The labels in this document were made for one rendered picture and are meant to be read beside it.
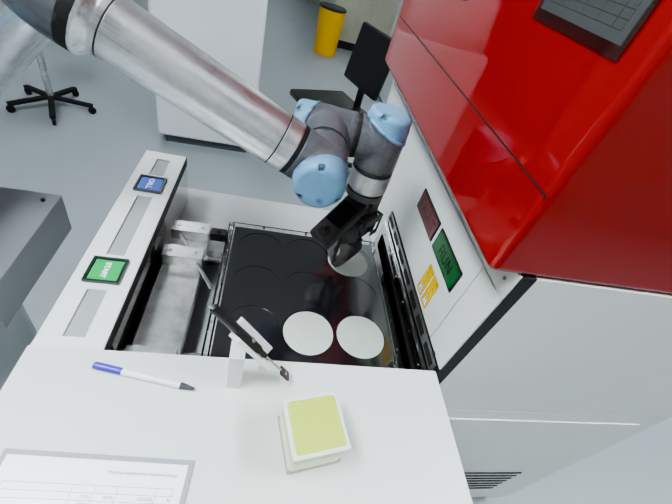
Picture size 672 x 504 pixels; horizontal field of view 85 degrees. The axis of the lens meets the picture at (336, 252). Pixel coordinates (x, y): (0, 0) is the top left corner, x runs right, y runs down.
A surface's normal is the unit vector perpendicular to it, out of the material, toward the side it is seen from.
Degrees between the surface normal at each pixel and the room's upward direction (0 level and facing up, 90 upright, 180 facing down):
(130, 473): 0
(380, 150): 90
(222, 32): 90
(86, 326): 0
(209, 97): 69
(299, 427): 0
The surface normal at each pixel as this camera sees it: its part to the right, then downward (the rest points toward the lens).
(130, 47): 0.15, 0.50
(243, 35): 0.13, 0.71
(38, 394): 0.25, -0.70
